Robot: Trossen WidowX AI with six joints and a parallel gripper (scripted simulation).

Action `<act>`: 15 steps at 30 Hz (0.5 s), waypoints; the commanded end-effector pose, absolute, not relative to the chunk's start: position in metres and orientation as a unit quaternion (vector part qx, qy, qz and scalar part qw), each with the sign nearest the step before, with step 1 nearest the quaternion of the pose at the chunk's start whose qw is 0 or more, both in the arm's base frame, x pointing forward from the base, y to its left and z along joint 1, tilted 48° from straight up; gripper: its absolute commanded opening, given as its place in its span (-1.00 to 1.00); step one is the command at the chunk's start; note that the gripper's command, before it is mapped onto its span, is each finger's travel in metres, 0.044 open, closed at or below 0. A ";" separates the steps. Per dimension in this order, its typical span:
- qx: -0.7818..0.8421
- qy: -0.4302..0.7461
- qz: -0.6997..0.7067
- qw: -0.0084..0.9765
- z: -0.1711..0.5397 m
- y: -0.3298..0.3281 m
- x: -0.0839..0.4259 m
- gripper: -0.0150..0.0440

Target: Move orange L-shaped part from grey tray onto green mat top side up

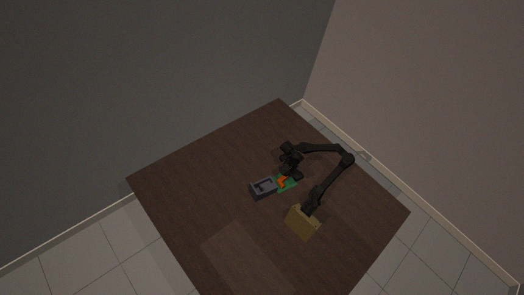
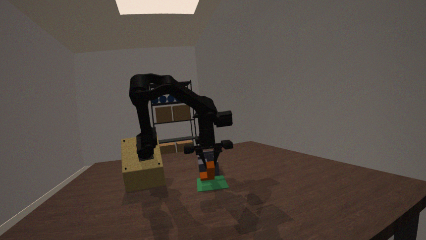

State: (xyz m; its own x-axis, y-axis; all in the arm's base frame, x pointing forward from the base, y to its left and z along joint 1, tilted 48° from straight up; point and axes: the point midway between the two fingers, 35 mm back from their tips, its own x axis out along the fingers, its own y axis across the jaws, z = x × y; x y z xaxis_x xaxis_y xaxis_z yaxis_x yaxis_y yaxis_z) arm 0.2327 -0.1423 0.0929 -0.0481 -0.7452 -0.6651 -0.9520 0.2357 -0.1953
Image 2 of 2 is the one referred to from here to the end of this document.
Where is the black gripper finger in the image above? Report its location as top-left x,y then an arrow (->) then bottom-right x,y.
213,149 -> 222,167
196,151 -> 207,168

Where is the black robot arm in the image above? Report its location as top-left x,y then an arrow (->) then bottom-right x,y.
129,73 -> 233,162

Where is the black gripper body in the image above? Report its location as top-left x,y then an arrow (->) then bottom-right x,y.
184,128 -> 233,154

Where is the orange l-shaped part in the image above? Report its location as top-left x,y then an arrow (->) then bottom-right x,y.
200,161 -> 215,181

